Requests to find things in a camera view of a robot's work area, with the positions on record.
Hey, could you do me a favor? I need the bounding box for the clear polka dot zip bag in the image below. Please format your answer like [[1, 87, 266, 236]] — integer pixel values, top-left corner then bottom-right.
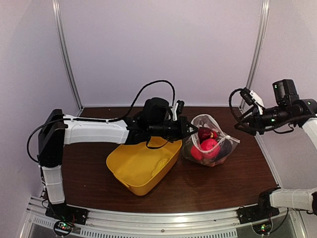
[[181, 114, 240, 167]]

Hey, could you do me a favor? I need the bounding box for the purple toy eggplant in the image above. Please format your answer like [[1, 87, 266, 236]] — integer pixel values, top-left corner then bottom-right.
[[215, 140, 232, 161]]

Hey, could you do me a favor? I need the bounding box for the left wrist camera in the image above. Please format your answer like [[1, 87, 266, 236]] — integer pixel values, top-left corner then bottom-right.
[[171, 100, 185, 121]]

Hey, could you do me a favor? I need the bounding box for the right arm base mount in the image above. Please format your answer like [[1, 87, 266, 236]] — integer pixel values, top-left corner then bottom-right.
[[236, 205, 280, 224]]

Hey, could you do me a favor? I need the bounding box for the right aluminium corner post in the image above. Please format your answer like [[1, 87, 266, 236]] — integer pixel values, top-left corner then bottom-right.
[[245, 0, 270, 87]]

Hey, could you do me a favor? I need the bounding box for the green toy pepper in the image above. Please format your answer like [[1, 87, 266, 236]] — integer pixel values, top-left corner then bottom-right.
[[182, 144, 193, 158]]

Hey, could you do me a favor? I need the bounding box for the yellow plastic basket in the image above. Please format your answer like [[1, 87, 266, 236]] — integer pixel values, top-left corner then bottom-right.
[[106, 137, 182, 196]]

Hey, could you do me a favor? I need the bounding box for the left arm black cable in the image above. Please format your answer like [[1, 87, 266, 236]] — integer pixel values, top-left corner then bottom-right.
[[26, 80, 176, 164]]

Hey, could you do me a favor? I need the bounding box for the pink red toy fruit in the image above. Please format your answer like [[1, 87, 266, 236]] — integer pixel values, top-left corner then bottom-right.
[[201, 139, 220, 158]]

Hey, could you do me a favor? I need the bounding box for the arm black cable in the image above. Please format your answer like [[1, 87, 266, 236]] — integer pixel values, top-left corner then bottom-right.
[[228, 88, 295, 133], [26, 80, 176, 164]]

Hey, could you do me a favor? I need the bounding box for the aluminium corner post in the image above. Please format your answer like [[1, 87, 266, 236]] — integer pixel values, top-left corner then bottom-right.
[[52, 0, 83, 110], [245, 0, 270, 87]]

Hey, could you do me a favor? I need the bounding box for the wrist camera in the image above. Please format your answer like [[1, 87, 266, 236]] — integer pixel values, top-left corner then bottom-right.
[[171, 100, 185, 121], [240, 87, 265, 115]]

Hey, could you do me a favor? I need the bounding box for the yellow toy corn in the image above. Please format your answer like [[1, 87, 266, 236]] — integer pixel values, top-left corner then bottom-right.
[[152, 158, 168, 176]]

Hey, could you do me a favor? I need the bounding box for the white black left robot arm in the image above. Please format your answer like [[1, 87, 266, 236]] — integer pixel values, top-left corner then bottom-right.
[[37, 97, 198, 220]]

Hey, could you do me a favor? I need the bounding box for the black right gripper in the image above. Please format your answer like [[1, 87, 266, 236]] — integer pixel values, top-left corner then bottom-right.
[[234, 103, 295, 136]]

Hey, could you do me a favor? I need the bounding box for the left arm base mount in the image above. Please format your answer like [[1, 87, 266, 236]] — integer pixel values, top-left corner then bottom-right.
[[45, 202, 89, 225]]

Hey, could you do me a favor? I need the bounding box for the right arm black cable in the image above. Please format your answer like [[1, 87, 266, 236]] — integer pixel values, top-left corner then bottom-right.
[[228, 88, 295, 133]]

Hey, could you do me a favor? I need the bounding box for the front aluminium rail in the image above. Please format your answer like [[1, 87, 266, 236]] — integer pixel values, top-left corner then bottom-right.
[[18, 195, 308, 238]]

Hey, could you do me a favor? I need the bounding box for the dark red toy onion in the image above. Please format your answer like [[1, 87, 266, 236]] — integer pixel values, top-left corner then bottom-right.
[[198, 127, 218, 143]]

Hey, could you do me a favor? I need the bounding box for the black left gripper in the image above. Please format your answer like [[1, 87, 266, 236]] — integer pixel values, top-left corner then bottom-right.
[[150, 116, 199, 141]]

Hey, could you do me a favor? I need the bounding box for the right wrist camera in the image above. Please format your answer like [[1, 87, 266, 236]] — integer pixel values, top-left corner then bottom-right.
[[240, 87, 265, 115]]

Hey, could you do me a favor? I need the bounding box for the left aluminium corner post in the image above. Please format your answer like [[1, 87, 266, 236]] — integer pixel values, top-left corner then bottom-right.
[[52, 0, 83, 110]]

